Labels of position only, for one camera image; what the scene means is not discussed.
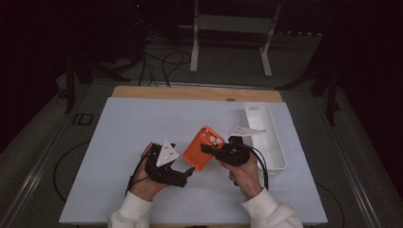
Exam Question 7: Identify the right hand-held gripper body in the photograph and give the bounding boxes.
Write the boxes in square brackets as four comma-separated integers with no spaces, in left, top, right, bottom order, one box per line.
[217,126,266,167]

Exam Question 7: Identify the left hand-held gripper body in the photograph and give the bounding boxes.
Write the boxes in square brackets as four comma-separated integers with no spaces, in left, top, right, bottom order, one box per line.
[145,140,188,188]

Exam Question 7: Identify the orange phone case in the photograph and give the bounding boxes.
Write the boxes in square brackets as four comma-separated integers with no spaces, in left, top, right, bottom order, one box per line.
[182,125,225,172]

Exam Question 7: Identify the white plastic bin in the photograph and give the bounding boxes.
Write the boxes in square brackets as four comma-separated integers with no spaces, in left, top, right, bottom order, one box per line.
[242,102,288,175]

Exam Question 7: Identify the person's right hand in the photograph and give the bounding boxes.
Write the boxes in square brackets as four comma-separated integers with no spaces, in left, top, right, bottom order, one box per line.
[220,156,264,200]

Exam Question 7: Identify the person's left hand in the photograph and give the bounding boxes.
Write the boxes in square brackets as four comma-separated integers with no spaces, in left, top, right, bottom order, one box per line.
[130,142,169,201]

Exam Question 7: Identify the white board sheet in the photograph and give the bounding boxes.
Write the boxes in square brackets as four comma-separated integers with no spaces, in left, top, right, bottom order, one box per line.
[59,96,329,226]

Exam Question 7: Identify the black tripod stand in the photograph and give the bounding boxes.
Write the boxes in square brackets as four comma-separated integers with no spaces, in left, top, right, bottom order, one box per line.
[63,53,132,115]
[275,63,343,127]

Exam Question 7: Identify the white metal stand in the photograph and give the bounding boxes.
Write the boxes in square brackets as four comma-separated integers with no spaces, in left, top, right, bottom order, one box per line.
[180,0,283,79]

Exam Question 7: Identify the right hand-held gripper black cable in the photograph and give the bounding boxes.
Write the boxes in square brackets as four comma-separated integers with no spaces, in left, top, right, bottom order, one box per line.
[248,146,270,191]

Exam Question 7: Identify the hand-held gripper black cable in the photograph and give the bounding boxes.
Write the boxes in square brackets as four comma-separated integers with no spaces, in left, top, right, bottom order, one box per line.
[248,146,270,191]
[125,151,150,198]

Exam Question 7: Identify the left hand-held gripper black cable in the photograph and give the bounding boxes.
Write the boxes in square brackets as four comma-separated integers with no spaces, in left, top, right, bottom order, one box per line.
[125,151,150,198]

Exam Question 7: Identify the metal floor rail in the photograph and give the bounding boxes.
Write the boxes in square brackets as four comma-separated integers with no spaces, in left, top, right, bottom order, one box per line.
[139,81,275,90]

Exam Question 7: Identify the black floor cables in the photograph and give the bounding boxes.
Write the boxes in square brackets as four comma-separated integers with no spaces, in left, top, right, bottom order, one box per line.
[137,31,193,88]

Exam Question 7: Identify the black floor cable loop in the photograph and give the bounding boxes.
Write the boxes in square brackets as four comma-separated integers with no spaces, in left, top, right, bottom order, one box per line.
[52,141,91,203]
[315,181,346,228]

